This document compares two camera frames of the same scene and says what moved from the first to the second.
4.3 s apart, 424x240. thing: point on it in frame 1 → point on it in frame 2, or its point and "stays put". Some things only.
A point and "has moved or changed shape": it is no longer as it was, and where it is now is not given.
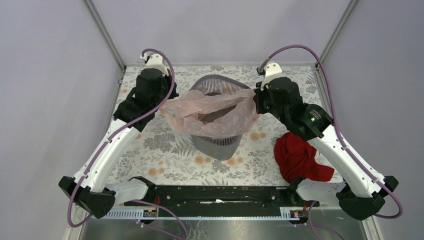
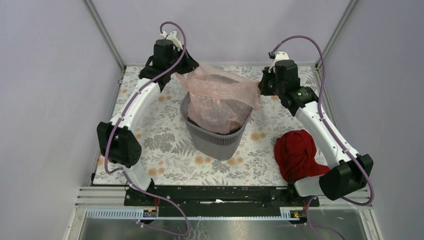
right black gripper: x=257 y=98 → x=262 y=84
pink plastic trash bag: x=217 y=114 has moved or changed shape
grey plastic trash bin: x=221 y=148 → x=219 y=146
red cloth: x=297 y=159 stays put
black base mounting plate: x=220 y=196 stays put
